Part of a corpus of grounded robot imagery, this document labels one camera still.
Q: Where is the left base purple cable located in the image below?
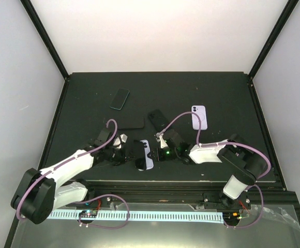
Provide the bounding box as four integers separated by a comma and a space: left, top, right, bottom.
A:
77, 193, 131, 229

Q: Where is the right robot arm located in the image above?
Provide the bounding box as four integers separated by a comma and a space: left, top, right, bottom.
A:
145, 129, 271, 208

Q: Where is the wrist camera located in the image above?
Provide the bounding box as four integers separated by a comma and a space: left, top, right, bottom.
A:
155, 133, 168, 149
113, 134, 128, 149

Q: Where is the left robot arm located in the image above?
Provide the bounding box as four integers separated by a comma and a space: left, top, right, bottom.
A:
10, 128, 144, 224

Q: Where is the small circuit board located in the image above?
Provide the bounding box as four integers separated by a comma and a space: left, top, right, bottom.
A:
79, 210, 97, 219

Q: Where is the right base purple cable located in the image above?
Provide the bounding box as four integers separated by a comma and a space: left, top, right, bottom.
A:
223, 183, 264, 230

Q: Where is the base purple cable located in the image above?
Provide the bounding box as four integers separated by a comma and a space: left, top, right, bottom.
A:
223, 183, 264, 230
77, 193, 131, 229

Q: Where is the white slotted cable duct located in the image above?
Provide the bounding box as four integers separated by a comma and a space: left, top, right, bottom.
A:
48, 209, 223, 224

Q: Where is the lilac phone case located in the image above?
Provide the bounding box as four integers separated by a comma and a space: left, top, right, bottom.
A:
140, 139, 154, 171

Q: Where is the black flat phone case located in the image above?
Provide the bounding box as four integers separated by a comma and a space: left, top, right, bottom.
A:
116, 116, 145, 130

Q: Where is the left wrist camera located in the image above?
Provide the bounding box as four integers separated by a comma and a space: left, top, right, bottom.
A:
113, 134, 128, 149

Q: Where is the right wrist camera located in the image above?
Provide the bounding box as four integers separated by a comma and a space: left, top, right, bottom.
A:
155, 133, 168, 149

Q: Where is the lilac magsafe cased phone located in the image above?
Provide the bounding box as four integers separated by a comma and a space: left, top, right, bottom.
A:
191, 105, 208, 130

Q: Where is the black magsafe phone case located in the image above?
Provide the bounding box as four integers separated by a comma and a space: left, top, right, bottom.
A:
147, 109, 170, 133

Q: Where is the teal edged phone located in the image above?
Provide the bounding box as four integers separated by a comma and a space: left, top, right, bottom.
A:
110, 88, 130, 110

